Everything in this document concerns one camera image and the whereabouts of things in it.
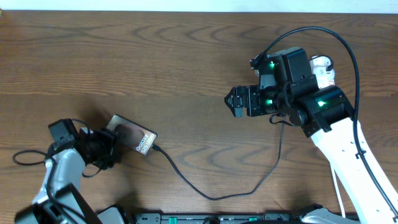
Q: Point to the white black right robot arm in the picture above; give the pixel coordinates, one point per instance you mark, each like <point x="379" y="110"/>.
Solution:
<point x="287" y="85"/>

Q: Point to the white usb charger adapter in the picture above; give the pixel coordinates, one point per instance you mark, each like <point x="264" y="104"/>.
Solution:
<point x="325" y="70"/>

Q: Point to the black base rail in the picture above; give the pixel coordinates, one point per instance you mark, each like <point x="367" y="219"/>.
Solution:
<point x="158" y="218"/>

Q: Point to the white power strip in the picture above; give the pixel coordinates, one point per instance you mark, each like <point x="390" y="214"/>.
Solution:
<point x="325" y="73"/>

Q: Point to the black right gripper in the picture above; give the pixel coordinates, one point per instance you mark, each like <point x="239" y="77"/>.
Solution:
<point x="251" y="93"/>

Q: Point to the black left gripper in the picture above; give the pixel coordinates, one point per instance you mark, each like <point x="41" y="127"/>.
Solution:
<point x="106" y="139"/>

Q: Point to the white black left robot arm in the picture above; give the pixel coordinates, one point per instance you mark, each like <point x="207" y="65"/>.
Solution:
<point x="59" y="199"/>

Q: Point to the Galaxy S25 Ultra smartphone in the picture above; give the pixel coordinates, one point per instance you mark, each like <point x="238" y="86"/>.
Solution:
<point x="132" y="135"/>

